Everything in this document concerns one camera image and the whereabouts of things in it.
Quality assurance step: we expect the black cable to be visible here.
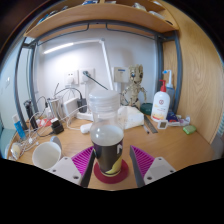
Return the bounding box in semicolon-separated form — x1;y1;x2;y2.
83;70;109;91

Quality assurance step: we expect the white wall box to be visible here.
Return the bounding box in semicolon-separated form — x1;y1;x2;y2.
113;66;129;84

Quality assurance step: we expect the clear bottle with dark label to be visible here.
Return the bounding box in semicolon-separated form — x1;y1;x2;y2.
88;89;125;178

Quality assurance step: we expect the white desk lamp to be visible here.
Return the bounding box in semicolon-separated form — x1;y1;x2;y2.
42;38;114;92

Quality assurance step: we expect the white tissue pack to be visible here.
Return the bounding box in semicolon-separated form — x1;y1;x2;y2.
117;105;145;130

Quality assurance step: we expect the small white square timer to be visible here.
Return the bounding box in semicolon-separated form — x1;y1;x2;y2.
157;119;169;130

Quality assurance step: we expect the black plug adapter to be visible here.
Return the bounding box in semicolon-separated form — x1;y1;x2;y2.
77;97;88;113

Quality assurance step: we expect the grey metal ruler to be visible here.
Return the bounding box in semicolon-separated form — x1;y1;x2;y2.
143;114;159;134

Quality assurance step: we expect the black electric shaver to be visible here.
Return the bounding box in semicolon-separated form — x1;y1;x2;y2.
23;99;38;130

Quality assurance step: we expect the blue and white spray bottle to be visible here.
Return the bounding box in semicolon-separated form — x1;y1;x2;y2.
162;69;175;108

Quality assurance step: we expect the white power strip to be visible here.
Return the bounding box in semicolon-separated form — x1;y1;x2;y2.
76;111;94;122

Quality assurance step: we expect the black charger block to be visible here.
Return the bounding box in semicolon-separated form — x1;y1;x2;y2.
49;118;65;135

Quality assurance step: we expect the white wall socket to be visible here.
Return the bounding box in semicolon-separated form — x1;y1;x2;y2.
64;69;80;86
79;68;95;84

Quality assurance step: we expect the white cable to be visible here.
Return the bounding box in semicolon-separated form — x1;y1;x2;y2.
24;106;88;148

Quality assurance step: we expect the wooden tree creature figurine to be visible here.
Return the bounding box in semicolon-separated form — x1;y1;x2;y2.
120;64;148;109

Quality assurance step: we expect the wooden shelf unit over desk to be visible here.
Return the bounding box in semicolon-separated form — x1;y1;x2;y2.
23;0;181;40

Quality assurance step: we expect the plastic-wrapped bread roll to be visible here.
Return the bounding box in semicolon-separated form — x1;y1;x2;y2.
9;141;24;160

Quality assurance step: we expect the small green block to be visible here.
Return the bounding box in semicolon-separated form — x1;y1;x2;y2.
182;124;198;135

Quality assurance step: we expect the small blue tube, white cap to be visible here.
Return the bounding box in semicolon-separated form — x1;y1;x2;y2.
12;114;27;140

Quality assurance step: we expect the silver metal cup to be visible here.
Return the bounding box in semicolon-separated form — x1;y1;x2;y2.
47;96;64;119

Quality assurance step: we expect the dark green round tin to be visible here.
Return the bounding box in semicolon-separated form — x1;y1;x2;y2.
139;102;154;116

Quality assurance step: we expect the grey metal desk frame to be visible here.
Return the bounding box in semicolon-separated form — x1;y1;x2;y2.
13;19;184;129

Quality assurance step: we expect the light blue bed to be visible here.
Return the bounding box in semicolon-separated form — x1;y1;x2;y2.
0;128;14;151

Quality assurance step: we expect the white charger brick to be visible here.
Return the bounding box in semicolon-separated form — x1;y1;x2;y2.
63;97;79;116

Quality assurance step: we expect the white cup with blue print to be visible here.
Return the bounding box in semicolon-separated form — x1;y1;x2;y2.
31;135;63;171

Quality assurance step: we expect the white pump bottle, red pump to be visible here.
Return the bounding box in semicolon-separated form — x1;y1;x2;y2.
150;79;171;123

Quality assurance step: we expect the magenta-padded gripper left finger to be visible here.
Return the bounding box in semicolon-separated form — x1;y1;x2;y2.
48;145;98;188

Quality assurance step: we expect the flat round red coaster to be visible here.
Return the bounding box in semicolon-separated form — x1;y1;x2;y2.
93;159;130;185

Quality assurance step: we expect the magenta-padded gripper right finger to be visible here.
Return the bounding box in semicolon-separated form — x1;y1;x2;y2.
129;144;177;188

